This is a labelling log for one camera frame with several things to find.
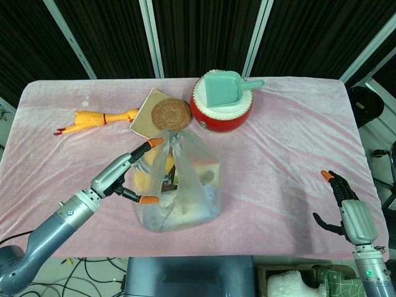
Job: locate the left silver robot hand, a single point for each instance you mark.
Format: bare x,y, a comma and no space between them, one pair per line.
111,176

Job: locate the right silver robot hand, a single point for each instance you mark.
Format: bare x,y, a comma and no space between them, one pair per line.
355,216

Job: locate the clear plastic bag with items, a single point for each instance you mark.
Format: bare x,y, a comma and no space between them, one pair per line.
182,185

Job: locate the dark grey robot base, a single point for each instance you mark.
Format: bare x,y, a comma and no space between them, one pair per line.
190,277

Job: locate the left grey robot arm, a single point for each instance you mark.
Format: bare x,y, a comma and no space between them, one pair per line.
43,229

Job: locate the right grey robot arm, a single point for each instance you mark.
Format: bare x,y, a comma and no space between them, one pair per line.
372,272

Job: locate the red drum with white top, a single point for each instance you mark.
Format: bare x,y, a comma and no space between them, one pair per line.
222,113

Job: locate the yellow rubber chicken toy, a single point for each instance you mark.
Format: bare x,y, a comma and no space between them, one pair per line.
92,119

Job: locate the green patterned cushion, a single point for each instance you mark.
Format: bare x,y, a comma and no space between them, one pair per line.
338,283

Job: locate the beige square board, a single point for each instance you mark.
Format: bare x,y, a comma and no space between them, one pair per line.
145,116

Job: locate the round woven rattan coaster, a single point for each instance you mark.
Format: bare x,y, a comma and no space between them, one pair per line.
171,115

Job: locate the white foam block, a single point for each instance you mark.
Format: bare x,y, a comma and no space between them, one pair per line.
292,284

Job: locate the pink cloth table cover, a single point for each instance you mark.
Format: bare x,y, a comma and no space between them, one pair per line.
272,161

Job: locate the black round stool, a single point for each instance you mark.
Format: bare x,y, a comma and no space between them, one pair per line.
365,103

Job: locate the mint green plastic dustpan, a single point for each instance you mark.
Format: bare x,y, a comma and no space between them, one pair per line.
226,89

